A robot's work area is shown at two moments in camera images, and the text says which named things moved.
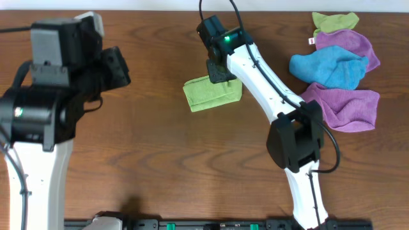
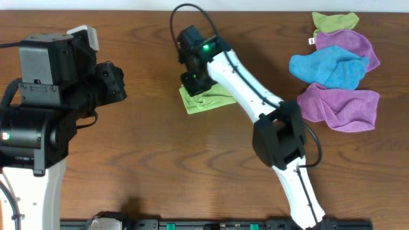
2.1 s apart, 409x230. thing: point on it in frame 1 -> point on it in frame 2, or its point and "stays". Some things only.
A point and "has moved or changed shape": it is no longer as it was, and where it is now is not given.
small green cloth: x=328 y=24 stays
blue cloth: x=331 y=66 stays
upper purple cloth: x=350 y=40 stays
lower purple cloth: x=347 y=110 stays
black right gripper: x=218 y=73 -> x=196 y=84
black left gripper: x=115 y=68 -> x=112 y=80
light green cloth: x=201 y=93 has moved or changed shape
